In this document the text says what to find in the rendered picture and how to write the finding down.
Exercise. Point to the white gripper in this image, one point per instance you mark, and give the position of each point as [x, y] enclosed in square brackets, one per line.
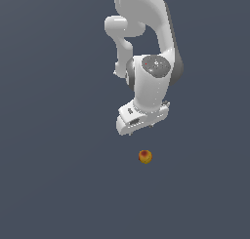
[140, 118]

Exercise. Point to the small orange red ball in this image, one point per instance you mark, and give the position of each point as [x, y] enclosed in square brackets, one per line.
[145, 156]

